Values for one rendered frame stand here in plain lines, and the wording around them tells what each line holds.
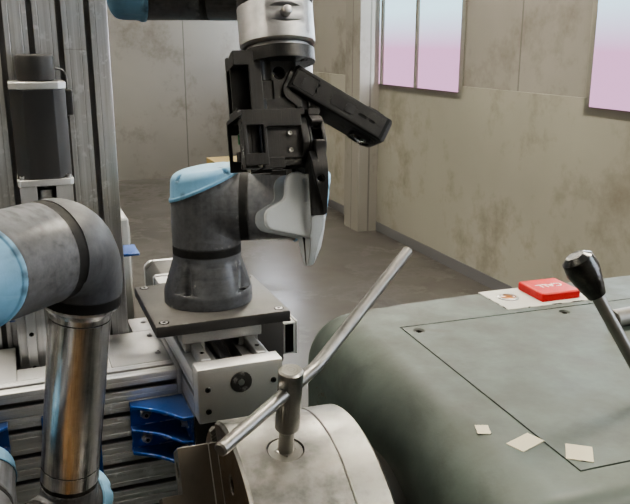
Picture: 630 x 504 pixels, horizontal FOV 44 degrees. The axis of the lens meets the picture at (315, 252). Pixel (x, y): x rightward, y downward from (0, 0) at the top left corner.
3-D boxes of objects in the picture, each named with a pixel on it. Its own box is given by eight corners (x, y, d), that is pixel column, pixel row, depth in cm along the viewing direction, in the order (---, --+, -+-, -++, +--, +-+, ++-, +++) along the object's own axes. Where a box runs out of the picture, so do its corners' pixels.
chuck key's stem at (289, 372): (287, 486, 70) (295, 379, 65) (267, 476, 71) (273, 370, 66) (300, 472, 72) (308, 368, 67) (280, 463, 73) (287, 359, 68)
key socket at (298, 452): (289, 491, 69) (290, 467, 68) (258, 477, 71) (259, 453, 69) (308, 471, 72) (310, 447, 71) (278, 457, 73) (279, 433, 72)
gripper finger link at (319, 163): (299, 217, 77) (292, 130, 77) (316, 216, 78) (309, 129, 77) (314, 215, 73) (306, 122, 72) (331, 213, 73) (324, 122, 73)
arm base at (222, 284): (157, 290, 138) (154, 236, 136) (239, 280, 144) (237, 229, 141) (174, 317, 125) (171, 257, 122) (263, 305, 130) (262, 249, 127)
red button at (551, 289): (553, 290, 111) (554, 276, 110) (579, 303, 105) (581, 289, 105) (516, 294, 109) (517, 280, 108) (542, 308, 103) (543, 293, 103)
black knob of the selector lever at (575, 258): (587, 291, 75) (592, 244, 74) (610, 302, 72) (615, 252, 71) (552, 296, 74) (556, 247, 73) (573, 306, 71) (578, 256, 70)
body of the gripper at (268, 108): (230, 180, 79) (220, 61, 78) (310, 175, 81) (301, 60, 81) (247, 172, 71) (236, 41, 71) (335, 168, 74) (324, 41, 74)
